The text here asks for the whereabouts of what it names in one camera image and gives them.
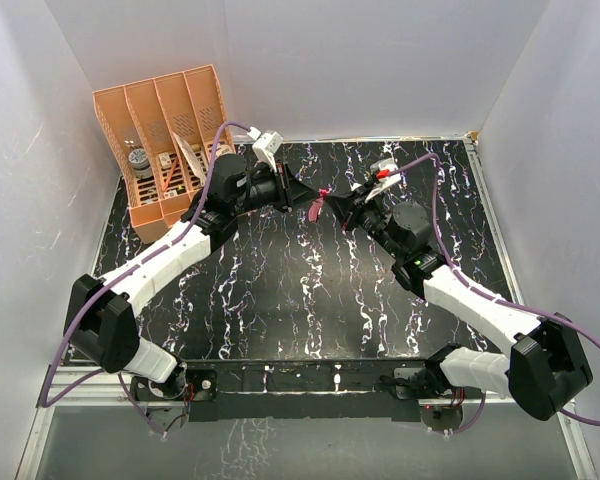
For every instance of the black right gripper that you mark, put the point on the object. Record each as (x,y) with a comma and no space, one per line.
(349,209)

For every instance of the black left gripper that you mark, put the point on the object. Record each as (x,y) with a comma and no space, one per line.
(297,193)

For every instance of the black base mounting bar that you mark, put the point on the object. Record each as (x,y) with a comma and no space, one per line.
(209,391)

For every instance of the round grey tin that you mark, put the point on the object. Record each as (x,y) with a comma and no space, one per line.
(140,164)

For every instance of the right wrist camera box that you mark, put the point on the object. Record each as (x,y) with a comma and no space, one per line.
(383,177)

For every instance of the white label packet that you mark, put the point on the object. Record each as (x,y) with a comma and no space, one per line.
(224,149)

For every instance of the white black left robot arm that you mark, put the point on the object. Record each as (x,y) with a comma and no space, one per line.
(101,319)

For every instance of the white packet in organizer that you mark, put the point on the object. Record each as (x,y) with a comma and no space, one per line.
(192,157)

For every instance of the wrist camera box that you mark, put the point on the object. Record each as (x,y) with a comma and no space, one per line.
(383,177)
(266,146)

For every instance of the orange plastic file organizer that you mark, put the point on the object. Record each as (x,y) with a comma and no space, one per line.
(144,114)

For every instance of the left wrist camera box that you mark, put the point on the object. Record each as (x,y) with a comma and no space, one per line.
(266,146)

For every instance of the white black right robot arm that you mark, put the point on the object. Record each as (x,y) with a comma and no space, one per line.
(539,363)

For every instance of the small white card box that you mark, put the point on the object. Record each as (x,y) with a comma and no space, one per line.
(165,161)

